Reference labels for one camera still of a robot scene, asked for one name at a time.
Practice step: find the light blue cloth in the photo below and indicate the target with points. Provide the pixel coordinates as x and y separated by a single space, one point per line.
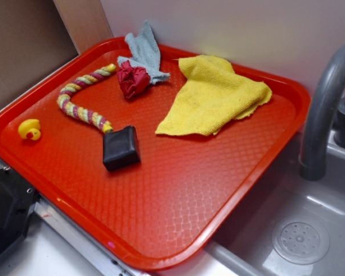
145 53

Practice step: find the yellow towel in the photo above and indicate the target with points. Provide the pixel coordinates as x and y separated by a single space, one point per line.
212 96

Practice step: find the sink drain strainer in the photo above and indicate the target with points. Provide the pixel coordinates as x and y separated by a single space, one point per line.
300 240

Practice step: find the red plastic tray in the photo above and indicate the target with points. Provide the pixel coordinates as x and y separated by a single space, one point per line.
159 212

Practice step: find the grey sink faucet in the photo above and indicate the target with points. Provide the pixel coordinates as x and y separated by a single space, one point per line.
327 109

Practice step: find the crumpled red cloth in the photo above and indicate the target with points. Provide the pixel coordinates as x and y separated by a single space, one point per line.
132 80

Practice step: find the yellow rubber duck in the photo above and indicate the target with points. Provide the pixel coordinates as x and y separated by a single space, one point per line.
30 129

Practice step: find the grey plastic sink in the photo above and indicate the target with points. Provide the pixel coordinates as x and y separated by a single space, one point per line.
242 246

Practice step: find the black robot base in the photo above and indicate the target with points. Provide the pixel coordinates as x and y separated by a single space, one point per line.
17 203

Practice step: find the brown cardboard panel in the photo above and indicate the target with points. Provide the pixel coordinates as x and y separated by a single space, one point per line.
33 44

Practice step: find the braided rope toy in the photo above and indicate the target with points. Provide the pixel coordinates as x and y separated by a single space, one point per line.
80 113

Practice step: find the black rectangular block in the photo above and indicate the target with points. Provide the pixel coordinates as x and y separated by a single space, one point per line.
120 148

